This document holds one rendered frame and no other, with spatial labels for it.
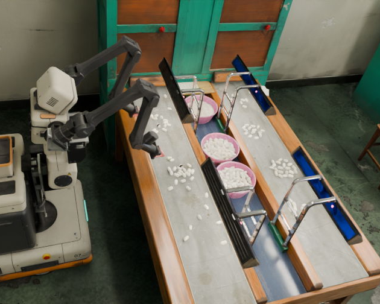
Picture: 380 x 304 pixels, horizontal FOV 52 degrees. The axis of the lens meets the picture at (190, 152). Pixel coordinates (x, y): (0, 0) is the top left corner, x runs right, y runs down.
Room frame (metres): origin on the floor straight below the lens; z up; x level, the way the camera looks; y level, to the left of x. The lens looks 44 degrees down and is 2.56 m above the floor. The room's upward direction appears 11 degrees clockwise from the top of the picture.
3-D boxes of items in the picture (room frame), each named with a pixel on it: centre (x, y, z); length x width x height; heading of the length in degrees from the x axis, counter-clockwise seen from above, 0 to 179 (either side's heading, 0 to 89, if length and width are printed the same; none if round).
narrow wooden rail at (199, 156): (1.73, -0.12, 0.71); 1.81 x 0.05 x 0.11; 25
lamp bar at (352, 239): (1.43, -0.74, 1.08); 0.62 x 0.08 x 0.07; 25
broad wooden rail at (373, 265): (2.03, -0.76, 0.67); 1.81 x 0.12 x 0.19; 25
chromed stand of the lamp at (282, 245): (1.39, -0.67, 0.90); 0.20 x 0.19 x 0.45; 25
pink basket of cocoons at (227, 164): (1.69, -0.31, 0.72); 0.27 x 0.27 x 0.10
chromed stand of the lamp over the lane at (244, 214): (1.22, -0.31, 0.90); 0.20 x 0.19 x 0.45; 25
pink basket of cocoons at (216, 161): (1.95, -0.20, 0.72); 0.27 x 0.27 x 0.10
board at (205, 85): (2.55, 0.08, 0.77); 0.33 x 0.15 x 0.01; 115
